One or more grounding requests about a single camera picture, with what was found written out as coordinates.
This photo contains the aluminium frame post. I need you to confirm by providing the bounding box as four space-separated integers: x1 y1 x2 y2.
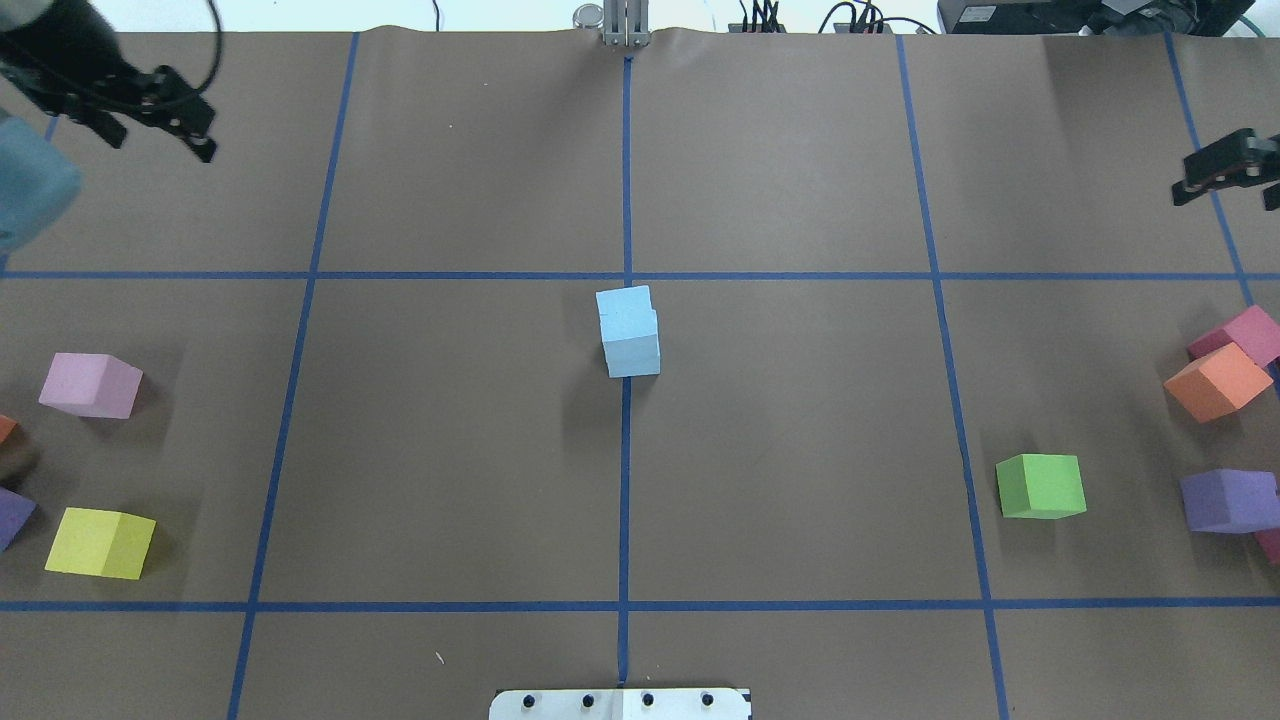
571 0 652 47

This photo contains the yellow foam block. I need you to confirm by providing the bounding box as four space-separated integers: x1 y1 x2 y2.
44 507 157 582

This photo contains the green foam block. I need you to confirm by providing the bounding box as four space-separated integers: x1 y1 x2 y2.
995 454 1087 520

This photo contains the purple foam block left side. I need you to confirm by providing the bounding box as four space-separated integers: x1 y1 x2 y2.
0 487 38 552

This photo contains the purple foam block right side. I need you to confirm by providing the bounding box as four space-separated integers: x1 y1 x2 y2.
1179 469 1279 534

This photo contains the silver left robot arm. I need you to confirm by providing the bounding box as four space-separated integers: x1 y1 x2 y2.
1 1 225 256

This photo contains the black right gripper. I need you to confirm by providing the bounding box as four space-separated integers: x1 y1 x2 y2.
1171 128 1280 211

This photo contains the metal base plate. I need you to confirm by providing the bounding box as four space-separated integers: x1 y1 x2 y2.
488 687 753 719

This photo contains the orange foam block right side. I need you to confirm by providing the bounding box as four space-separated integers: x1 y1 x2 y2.
1164 342 1274 424

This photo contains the light blue foam block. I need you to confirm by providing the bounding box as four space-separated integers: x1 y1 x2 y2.
595 284 658 343
603 334 662 379

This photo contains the light pink foam block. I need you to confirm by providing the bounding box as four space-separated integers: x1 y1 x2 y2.
38 352 145 420

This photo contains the magenta foam block beside orange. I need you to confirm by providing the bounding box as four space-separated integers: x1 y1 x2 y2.
1187 305 1279 366

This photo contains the orange foam block left side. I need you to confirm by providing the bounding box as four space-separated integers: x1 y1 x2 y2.
0 415 19 445

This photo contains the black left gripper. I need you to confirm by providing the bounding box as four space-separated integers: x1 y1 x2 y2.
40 65 218 163

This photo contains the purple foam block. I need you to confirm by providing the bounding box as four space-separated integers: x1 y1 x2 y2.
0 487 38 552
1179 469 1279 534

